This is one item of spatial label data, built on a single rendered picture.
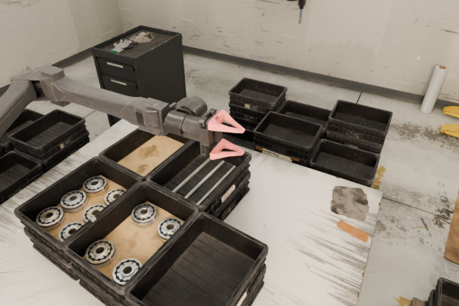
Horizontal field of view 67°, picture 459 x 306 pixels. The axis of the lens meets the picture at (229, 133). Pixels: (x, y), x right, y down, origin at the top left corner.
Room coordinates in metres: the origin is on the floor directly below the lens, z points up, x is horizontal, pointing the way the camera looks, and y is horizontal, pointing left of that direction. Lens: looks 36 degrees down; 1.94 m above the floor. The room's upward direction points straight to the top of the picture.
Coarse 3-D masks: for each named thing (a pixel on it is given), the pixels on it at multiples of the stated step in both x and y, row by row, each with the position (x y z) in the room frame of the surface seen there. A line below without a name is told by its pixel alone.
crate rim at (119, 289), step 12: (132, 192) 1.00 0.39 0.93; (192, 216) 0.88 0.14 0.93; (84, 228) 0.82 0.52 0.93; (180, 228) 0.82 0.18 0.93; (72, 240) 0.77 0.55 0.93; (168, 240) 0.77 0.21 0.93; (72, 252) 0.72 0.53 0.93; (156, 252) 0.72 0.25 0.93; (84, 264) 0.68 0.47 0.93; (144, 264) 0.68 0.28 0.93; (96, 276) 0.64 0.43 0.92; (132, 276) 0.63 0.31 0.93; (120, 288) 0.59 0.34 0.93
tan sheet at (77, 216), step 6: (108, 180) 1.18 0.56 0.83; (114, 186) 1.14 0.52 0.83; (120, 186) 1.14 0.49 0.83; (108, 192) 1.10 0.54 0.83; (90, 198) 1.07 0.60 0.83; (96, 198) 1.07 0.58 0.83; (102, 198) 1.07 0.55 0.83; (60, 204) 1.03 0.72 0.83; (90, 204) 1.03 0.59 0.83; (84, 210) 1.00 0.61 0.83; (66, 216) 0.97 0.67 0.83; (72, 216) 0.97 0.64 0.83; (78, 216) 0.97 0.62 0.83; (66, 222) 0.93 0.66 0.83; (60, 228) 0.90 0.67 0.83; (54, 234) 0.87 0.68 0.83
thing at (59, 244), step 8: (104, 160) 1.20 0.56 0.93; (80, 168) 1.15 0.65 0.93; (120, 168) 1.15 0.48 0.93; (64, 176) 1.10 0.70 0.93; (136, 176) 1.10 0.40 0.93; (56, 184) 1.05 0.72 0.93; (136, 184) 1.05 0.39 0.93; (40, 192) 1.00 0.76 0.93; (32, 200) 0.96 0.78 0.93; (16, 208) 0.92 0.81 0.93; (104, 208) 0.92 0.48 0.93; (16, 216) 0.89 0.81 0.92; (24, 216) 0.88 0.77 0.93; (96, 216) 0.88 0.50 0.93; (32, 224) 0.84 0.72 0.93; (88, 224) 0.84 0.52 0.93; (40, 232) 0.81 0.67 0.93; (48, 240) 0.78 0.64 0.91; (56, 240) 0.77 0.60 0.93; (64, 240) 0.77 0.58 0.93
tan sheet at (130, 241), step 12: (168, 216) 0.97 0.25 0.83; (120, 228) 0.90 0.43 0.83; (132, 228) 0.90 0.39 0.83; (144, 228) 0.90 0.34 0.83; (156, 228) 0.90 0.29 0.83; (120, 240) 0.85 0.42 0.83; (132, 240) 0.85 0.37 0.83; (144, 240) 0.85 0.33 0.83; (156, 240) 0.85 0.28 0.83; (120, 252) 0.79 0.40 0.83; (132, 252) 0.79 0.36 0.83; (144, 252) 0.79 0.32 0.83; (108, 276) 0.70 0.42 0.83
